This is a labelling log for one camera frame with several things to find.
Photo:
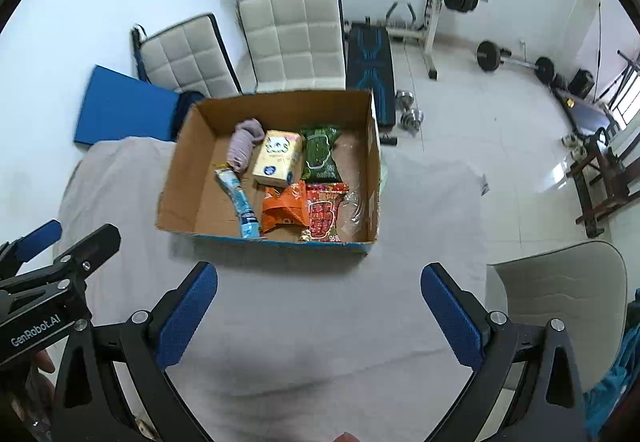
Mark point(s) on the thin black pole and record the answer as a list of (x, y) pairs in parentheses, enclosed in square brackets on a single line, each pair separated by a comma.
[(597, 47)]

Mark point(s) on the person's left hand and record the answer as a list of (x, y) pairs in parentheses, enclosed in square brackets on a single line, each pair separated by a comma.
[(46, 361)]

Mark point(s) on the blue foam mat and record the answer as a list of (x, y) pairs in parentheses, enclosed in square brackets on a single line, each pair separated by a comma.
[(120, 107)]

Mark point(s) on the grey tablecloth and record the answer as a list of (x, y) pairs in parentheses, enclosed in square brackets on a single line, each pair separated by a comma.
[(300, 322)]

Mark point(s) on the beige plastic chair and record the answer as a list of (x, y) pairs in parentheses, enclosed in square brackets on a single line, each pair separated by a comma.
[(560, 302)]

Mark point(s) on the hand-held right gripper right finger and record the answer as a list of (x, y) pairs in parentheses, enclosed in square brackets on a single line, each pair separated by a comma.
[(452, 317)]

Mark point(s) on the red snack packet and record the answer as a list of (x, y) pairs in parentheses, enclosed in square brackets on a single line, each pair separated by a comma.
[(325, 214)]

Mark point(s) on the purple sock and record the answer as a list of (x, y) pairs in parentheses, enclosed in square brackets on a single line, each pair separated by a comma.
[(245, 142)]

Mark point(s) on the white quilted chair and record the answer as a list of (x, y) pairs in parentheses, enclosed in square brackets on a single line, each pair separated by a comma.
[(295, 37), (185, 57)]

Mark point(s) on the chrome dumbbell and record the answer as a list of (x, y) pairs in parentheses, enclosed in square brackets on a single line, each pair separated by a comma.
[(405, 98), (412, 118)]

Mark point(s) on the white barbell rack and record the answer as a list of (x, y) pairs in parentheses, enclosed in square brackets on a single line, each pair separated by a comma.
[(431, 47)]

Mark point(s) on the printed cardboard box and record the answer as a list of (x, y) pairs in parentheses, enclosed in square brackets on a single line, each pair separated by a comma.
[(200, 202)]

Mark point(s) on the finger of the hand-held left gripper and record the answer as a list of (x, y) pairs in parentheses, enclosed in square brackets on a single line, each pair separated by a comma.
[(97, 247), (37, 238)]

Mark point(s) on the orange snack packet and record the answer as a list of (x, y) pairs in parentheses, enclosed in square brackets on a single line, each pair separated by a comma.
[(285, 209)]

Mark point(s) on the short barbell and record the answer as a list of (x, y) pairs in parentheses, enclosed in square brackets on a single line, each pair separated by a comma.
[(487, 55)]

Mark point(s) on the teal cloth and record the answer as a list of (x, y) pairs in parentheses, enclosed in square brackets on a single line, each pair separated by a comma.
[(615, 387)]

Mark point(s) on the dark wooden chair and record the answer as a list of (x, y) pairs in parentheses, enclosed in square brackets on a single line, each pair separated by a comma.
[(600, 172)]

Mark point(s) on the dark blue weight bench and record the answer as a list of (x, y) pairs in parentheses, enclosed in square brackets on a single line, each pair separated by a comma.
[(370, 67)]

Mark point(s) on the pair of white shoes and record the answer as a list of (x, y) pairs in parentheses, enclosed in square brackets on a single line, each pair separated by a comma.
[(572, 146)]

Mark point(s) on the black speaker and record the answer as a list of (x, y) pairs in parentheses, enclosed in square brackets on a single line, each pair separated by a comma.
[(581, 83)]

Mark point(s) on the green snack packet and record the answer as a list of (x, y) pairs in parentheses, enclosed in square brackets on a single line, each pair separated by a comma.
[(320, 155)]

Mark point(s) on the black tripod stand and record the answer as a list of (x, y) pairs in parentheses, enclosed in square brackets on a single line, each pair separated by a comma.
[(625, 72)]

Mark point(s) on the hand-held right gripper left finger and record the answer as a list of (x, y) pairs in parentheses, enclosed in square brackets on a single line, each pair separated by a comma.
[(185, 317)]

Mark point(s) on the blue toothpaste box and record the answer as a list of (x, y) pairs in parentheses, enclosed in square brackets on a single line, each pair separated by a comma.
[(240, 202)]

